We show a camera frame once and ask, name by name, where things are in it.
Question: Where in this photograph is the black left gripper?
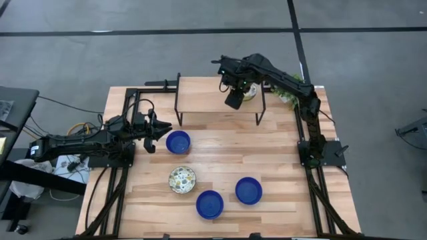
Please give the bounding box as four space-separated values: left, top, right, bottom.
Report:
131 111 173 154

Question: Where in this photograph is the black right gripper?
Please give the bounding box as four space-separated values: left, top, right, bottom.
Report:
211 55 254 110

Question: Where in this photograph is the yellow pear-patterned ceramic bowl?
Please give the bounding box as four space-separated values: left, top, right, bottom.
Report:
242 83 258 102
168 165 197 195

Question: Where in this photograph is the blue plastic bowl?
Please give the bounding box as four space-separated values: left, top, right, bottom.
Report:
165 130 191 155
235 176 264 205
195 189 225 220

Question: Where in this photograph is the wooden shelf with black legs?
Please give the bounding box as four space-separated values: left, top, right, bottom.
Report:
173 72 267 127

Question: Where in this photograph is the green plant in white pot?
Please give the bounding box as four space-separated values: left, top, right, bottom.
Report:
270 73 306 111

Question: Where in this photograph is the white power strip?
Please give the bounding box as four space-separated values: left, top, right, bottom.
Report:
53 155 91 184

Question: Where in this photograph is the white plastic bag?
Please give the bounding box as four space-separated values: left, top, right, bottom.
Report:
9 158 54 201

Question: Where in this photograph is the black desk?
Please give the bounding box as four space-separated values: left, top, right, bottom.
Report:
0 85 87 197

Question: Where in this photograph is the yellow cable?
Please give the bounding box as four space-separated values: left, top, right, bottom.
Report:
66 122 91 136

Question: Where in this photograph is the thick black cable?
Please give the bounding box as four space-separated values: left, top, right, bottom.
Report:
85 166 109 231

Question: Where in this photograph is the thin black cable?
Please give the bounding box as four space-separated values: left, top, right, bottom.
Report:
37 95 105 116

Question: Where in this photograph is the black aluminium table frame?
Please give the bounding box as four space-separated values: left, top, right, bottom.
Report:
75 78 363 240

